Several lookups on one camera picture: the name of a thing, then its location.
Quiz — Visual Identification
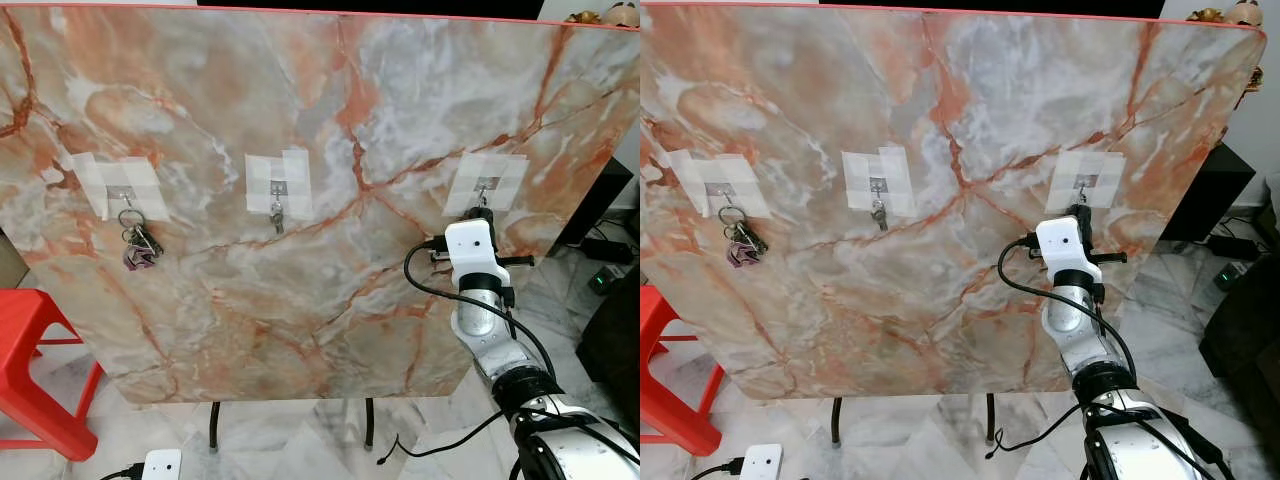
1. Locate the black power strip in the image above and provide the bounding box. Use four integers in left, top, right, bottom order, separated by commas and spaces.
578, 235, 633, 264
1205, 232, 1256, 261

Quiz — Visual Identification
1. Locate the gold figurine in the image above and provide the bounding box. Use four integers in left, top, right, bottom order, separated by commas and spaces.
1188, 0, 1266, 27
563, 0, 640, 31

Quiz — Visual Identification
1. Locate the dark low cabinet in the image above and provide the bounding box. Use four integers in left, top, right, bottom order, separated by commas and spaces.
1198, 255, 1280, 411
575, 262, 640, 426

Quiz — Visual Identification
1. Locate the key bunch with purple fob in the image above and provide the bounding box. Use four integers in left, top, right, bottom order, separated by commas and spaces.
117, 205, 164, 272
717, 203, 771, 271

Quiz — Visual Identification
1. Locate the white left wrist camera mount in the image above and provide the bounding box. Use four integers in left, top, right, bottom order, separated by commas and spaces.
142, 448, 184, 480
742, 443, 784, 480

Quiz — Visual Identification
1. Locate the marble pattern folding table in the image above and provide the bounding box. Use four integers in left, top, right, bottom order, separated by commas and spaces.
0, 4, 640, 407
640, 2, 1269, 403

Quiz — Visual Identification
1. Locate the red plastic stool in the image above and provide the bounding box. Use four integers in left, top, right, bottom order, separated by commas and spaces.
0, 288, 105, 462
640, 284, 724, 458

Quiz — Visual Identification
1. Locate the white taped wall hook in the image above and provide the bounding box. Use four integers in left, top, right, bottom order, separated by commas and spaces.
441, 151, 530, 222
1045, 149, 1128, 211
665, 148, 773, 221
841, 145, 914, 219
68, 151, 172, 224
244, 147, 315, 222

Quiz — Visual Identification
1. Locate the loose black floor cable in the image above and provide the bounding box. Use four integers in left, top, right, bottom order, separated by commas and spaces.
377, 408, 513, 467
985, 403, 1086, 461

